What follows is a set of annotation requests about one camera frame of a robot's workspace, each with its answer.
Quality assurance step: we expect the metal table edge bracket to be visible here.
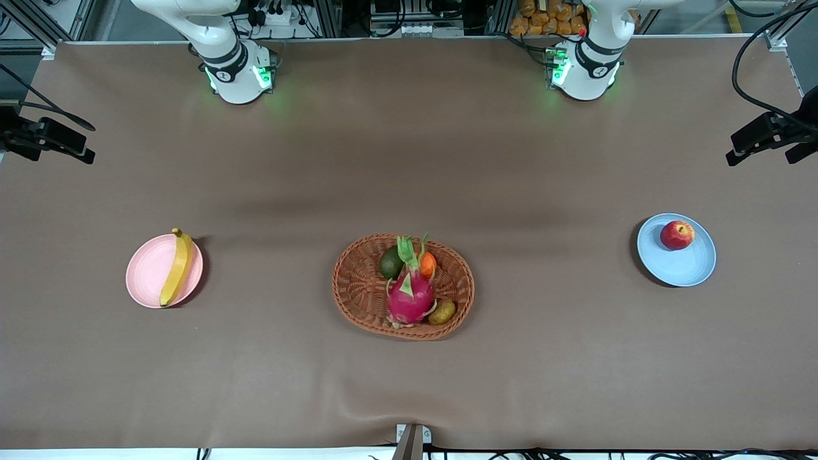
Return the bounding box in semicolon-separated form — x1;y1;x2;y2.
391;423;433;460

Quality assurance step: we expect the green avocado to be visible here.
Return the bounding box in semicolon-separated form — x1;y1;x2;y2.
380;247;406;280

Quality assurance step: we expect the silver aluminium frame profile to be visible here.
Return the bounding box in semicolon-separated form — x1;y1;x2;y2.
764;0;818;52

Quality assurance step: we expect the white power strip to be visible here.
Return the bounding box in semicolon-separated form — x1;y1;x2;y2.
252;0;302;27

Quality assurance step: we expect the pink dragon fruit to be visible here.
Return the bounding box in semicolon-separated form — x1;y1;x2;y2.
385;234;437;330

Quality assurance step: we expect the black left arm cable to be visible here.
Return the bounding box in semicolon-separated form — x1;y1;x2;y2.
730;0;818;119

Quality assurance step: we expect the pink round plate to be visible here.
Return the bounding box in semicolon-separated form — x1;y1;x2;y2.
125;233;204;309

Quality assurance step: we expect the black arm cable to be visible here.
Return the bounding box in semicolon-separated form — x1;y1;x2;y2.
730;0;818;119
0;63;96;132

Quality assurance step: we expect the brown table cloth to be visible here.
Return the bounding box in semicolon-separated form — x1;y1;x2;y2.
0;35;818;451

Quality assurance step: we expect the blue round plate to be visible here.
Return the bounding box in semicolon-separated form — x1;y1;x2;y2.
637;213;717;288

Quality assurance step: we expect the brown wicker basket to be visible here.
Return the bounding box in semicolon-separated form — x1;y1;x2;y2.
331;232;475;341

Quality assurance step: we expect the yellow banana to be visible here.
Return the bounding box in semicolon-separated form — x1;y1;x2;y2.
159;228;194;308

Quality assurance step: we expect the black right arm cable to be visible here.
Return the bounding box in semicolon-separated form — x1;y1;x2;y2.
0;63;96;132

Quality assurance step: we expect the bag of orange fruits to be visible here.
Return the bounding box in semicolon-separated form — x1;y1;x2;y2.
509;0;587;36

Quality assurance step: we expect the red apple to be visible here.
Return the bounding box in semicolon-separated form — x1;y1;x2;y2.
660;220;695;251

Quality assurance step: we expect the brown potato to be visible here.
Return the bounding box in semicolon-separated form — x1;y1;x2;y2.
427;298;457;326

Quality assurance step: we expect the white terminal strip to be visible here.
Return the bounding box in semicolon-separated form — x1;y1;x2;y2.
397;22;465;38

